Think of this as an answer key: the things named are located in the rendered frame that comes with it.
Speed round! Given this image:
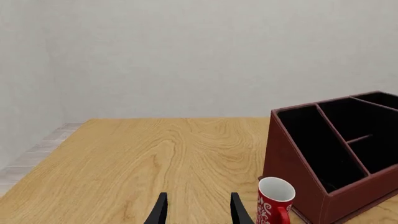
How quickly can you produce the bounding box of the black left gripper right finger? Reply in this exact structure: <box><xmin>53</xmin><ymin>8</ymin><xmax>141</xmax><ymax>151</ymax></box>
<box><xmin>230</xmin><ymin>192</ymin><xmax>256</xmax><ymax>224</ymax></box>

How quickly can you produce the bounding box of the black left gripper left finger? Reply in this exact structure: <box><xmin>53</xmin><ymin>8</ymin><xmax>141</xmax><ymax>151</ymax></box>
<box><xmin>144</xmin><ymin>192</ymin><xmax>168</xmax><ymax>224</ymax></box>

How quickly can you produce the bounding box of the red-brown desk caddy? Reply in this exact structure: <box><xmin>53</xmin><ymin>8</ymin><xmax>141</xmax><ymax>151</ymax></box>
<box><xmin>262</xmin><ymin>91</ymin><xmax>398</xmax><ymax>224</ymax></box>

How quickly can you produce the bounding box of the red mug with white pattern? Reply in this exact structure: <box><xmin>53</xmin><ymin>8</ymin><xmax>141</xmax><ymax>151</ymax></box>
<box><xmin>256</xmin><ymin>177</ymin><xmax>296</xmax><ymax>224</ymax></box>

